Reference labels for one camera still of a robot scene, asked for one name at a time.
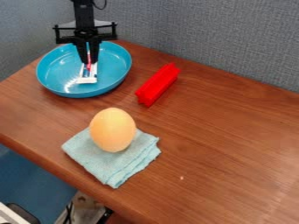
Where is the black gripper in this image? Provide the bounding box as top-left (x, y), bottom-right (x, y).
top-left (52, 3), bottom-right (118, 64)

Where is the white toothpaste tube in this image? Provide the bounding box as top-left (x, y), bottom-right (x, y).
top-left (78, 44), bottom-right (98, 84)

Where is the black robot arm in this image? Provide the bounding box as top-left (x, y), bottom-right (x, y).
top-left (52, 0), bottom-right (118, 64)

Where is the blue plastic plate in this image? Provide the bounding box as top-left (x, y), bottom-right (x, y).
top-left (36, 41), bottom-right (132, 98)

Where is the red plastic block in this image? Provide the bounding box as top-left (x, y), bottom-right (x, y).
top-left (135, 63), bottom-right (181, 107)

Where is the orange egg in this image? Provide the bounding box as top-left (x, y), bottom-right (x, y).
top-left (88, 108), bottom-right (136, 152)

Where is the light blue folded cloth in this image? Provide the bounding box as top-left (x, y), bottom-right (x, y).
top-left (62, 129), bottom-right (162, 189)

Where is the white object bottom left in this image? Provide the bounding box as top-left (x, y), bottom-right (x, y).
top-left (0, 202), bottom-right (42, 224)

